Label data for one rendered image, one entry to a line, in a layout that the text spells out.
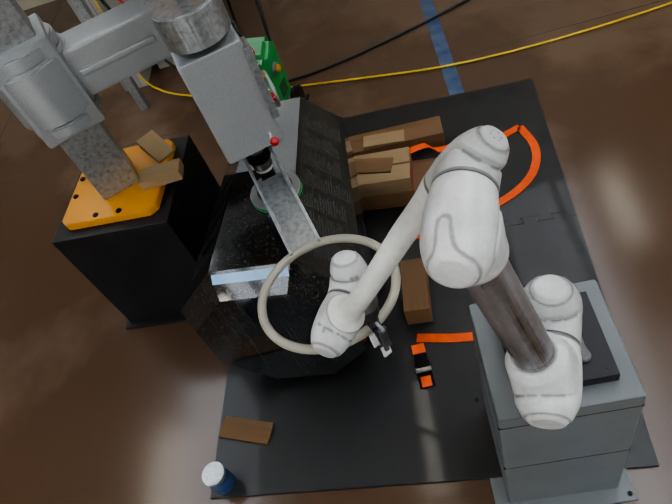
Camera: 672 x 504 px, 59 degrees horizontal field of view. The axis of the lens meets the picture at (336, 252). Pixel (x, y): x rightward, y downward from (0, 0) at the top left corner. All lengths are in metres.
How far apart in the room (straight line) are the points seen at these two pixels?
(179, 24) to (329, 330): 0.99
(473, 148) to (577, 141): 2.48
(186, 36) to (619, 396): 1.59
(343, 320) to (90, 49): 1.63
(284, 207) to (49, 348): 1.99
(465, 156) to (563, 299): 0.58
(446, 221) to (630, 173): 2.45
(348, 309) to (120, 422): 1.99
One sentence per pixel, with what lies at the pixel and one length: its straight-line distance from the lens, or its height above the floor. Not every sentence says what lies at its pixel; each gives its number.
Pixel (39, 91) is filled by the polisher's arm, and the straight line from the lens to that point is 2.62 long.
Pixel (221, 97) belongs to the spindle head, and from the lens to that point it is 2.05.
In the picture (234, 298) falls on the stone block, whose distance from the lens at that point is 2.30.
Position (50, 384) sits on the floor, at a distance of 3.63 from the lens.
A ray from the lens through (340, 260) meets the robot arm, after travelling 1.56.
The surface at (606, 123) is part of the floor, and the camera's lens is 3.71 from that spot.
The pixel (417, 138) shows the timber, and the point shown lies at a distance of 3.58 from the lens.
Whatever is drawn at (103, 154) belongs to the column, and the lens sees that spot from 2.87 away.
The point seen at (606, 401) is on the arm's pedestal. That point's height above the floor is 0.80.
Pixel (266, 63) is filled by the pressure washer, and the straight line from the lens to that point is 3.94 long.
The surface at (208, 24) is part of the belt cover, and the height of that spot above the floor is 1.63.
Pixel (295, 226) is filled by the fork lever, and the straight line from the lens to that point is 2.17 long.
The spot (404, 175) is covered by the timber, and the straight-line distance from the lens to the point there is 3.20.
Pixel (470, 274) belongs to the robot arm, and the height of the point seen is 1.59.
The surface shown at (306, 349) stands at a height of 0.94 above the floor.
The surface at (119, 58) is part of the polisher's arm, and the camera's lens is 2.66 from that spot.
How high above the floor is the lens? 2.44
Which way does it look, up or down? 49 degrees down
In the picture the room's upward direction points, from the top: 23 degrees counter-clockwise
